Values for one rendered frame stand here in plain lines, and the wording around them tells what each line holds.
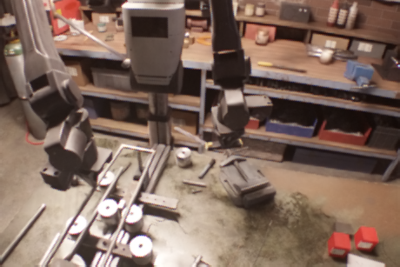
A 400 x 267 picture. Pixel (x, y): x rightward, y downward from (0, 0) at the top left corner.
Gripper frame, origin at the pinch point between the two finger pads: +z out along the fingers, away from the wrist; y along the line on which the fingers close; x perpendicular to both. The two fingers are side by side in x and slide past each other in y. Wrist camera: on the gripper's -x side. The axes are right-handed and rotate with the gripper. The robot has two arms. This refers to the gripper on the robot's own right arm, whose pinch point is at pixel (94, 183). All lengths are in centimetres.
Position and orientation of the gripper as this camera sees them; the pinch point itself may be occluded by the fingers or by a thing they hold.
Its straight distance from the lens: 67.8
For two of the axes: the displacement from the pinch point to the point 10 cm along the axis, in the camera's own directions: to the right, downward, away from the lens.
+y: 9.7, 1.6, -1.7
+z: -0.3, 8.1, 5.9
